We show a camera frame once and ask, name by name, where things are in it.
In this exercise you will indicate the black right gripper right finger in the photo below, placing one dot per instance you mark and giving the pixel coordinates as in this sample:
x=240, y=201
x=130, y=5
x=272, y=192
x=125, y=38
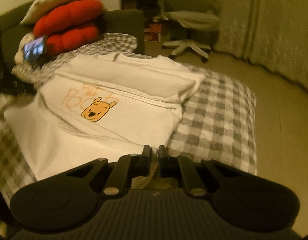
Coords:
x=182, y=169

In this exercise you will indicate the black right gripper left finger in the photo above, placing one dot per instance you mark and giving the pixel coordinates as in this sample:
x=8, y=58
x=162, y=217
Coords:
x=126, y=168

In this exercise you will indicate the white bear print t-shirt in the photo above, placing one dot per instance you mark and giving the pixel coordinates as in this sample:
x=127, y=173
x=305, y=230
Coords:
x=101, y=106

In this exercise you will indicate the grey white checkered blanket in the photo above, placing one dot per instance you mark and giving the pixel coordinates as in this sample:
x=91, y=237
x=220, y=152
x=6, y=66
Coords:
x=218, y=122

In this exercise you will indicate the red plush cushion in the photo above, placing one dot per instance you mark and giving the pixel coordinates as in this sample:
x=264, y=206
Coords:
x=70, y=26

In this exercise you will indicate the white office chair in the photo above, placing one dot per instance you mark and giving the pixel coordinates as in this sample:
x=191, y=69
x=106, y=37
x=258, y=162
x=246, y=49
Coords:
x=192, y=15

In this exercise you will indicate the white fluffy earmuffs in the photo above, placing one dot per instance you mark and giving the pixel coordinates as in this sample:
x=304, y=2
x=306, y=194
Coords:
x=19, y=56

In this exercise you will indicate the grey star pattern curtain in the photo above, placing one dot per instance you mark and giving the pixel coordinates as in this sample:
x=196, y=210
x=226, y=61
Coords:
x=268, y=33

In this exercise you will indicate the dark green sofa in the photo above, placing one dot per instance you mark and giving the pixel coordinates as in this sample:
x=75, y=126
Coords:
x=121, y=30

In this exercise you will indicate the cream square pillow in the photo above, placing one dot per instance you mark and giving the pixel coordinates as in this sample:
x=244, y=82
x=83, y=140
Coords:
x=39, y=8

